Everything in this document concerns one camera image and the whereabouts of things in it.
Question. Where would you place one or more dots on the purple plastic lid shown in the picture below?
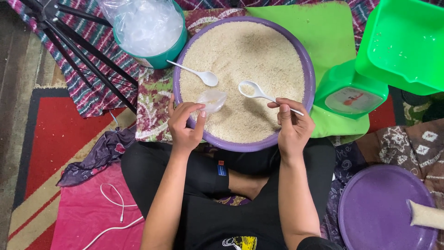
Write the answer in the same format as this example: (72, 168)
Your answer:
(374, 208)

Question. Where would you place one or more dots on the black tripod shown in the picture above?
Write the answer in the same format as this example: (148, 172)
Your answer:
(86, 60)

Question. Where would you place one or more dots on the person's left hand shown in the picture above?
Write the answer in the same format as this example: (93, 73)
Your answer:
(182, 130)

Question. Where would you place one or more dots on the dark blue patterned cloth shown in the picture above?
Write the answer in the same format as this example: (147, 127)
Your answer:
(347, 159)

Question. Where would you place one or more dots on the purple plastic basin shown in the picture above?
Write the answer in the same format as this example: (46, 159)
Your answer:
(309, 76)

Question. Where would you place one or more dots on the person's black trousers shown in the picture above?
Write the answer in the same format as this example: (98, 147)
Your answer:
(204, 177)

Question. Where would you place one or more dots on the heap of white rice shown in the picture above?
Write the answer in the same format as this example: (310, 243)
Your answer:
(242, 52)

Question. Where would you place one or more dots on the person's bare foot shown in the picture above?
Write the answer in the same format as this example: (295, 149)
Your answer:
(246, 184)

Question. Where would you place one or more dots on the teal plastic bucket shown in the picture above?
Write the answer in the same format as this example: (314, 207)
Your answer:
(168, 57)

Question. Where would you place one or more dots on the person's right hand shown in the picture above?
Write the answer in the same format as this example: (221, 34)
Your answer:
(296, 133)

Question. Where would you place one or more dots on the white plastic spoon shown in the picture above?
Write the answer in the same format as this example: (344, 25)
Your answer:
(258, 93)
(207, 77)

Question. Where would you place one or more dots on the pink cloth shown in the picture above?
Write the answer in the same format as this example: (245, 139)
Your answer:
(83, 215)

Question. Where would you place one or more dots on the green scale tray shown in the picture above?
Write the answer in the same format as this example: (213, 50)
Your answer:
(402, 45)

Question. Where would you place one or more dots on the red bordered carpet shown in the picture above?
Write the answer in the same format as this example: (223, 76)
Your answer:
(59, 132)

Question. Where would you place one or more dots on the green kitchen scale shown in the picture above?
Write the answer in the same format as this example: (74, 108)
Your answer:
(347, 100)

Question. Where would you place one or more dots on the small clear plastic bag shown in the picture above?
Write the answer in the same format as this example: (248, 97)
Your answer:
(213, 100)

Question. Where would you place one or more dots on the dark purple crumpled cloth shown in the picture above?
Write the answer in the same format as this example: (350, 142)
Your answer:
(100, 154)

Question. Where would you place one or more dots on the striped woven cloth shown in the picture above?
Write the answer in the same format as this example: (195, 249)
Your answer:
(100, 38)

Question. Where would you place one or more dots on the green mat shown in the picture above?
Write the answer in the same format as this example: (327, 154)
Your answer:
(322, 38)

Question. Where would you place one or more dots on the brown batik cloth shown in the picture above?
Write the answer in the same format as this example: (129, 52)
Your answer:
(412, 145)

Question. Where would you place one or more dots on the filled bag of rice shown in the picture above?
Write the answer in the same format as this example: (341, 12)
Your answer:
(428, 215)

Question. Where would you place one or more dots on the maroon and green batik cloth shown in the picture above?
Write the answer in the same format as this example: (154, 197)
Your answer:
(154, 100)

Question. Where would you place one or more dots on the bundle of clear plastic bags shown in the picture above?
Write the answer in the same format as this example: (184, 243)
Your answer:
(147, 27)

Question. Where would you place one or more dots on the person's black printed shirt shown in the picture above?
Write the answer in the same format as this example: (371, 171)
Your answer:
(225, 229)

